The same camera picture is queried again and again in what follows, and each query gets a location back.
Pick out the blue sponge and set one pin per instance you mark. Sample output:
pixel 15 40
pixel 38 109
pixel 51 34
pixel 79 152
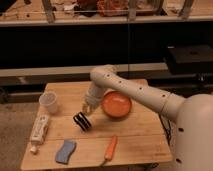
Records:
pixel 63 154

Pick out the clear plastic cup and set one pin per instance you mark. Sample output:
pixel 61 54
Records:
pixel 48 100

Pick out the orange bowl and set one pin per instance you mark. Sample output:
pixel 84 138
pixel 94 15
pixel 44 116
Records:
pixel 116 105

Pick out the orange carrot toy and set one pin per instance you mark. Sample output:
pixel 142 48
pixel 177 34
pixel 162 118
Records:
pixel 110 150

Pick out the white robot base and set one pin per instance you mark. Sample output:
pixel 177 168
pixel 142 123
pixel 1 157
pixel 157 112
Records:
pixel 194 136

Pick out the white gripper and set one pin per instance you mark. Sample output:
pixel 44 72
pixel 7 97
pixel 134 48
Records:
pixel 93 97

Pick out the wooden table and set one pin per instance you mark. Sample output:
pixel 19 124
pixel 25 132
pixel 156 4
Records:
pixel 141 137

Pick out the black box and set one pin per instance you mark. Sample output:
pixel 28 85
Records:
pixel 190 59

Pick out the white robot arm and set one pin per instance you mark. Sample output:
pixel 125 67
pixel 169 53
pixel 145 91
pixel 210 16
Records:
pixel 105 77

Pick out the white tube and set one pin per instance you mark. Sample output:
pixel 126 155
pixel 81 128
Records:
pixel 39 132

